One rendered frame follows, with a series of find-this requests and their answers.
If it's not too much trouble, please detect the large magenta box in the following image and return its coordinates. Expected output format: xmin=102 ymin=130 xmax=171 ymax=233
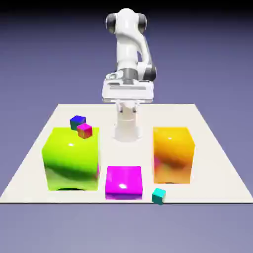
xmin=105 ymin=166 xmax=143 ymax=201

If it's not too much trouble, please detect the large green box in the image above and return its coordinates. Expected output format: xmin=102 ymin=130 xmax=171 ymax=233
xmin=41 ymin=126 xmax=100 ymax=192

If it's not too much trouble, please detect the large orange box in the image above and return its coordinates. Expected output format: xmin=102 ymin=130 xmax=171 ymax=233
xmin=153 ymin=126 xmax=196 ymax=185

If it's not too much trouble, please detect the small teal cube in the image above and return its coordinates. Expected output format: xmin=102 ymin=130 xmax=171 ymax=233
xmin=151 ymin=187 xmax=167 ymax=206

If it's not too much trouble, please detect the small pink cube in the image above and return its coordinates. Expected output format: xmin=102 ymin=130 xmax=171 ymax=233
xmin=77 ymin=123 xmax=93 ymax=139

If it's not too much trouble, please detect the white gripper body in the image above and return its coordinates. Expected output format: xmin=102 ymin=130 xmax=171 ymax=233
xmin=101 ymin=78 xmax=155 ymax=104

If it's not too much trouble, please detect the small blue cube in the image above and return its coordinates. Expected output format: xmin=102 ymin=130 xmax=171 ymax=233
xmin=69 ymin=115 xmax=87 ymax=131

